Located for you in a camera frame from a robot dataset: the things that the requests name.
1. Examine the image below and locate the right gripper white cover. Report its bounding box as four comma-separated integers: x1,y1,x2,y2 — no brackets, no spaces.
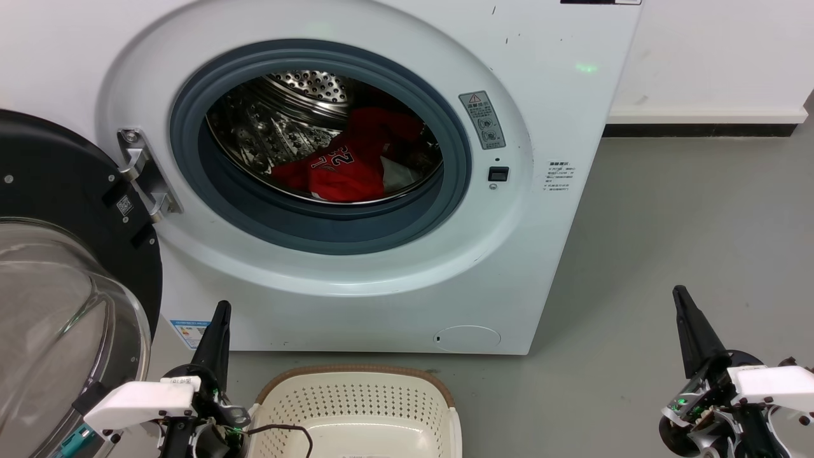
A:
658,286,814,458

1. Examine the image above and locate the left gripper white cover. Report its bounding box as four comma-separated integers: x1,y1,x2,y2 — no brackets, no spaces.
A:
83,302,252,458

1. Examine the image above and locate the red basketball jersey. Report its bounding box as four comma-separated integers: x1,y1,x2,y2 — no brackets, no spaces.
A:
270,107,426,204

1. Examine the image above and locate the white garment with red stripes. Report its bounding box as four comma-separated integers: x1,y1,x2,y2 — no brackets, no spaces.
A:
381,155,422,195

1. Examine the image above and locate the cream perforated laundry basket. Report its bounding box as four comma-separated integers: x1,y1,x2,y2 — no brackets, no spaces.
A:
245,364,463,458

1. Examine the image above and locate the silver metal door hinge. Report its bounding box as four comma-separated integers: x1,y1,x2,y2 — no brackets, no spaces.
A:
117,128,184,224

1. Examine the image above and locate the open washer door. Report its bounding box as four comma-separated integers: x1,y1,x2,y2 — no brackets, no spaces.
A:
0,109,163,458

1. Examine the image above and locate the stainless steel washing machine drum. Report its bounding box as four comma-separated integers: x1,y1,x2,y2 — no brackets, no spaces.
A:
205,69,445,206

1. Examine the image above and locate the blue energy label sticker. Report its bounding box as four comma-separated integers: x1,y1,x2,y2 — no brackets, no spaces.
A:
169,319,211,351

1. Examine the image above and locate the grey rubber door gasket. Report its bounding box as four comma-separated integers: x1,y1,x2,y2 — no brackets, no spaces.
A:
169,39,473,256

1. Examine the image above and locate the white front-load washing machine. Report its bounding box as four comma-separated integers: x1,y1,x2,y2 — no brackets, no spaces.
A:
0,0,643,356

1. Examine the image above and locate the black baseboard strip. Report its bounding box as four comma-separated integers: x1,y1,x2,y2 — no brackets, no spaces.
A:
602,123,799,139

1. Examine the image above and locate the white text sticker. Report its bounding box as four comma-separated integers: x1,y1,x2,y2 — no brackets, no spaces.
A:
544,159,577,194

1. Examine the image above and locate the round drain filter cover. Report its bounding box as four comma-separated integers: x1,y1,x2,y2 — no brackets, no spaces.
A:
434,325,502,353

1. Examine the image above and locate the grey warning label sticker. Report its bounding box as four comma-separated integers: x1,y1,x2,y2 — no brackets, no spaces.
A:
459,90,507,151

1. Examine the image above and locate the thin black cable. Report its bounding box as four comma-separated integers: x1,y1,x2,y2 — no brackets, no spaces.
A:
244,424,314,458

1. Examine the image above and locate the teal cable connector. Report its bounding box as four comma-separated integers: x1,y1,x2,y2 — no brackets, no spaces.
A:
59,425,97,458

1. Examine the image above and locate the white wall baseboard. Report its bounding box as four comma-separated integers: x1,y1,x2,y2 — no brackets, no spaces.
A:
607,104,809,125

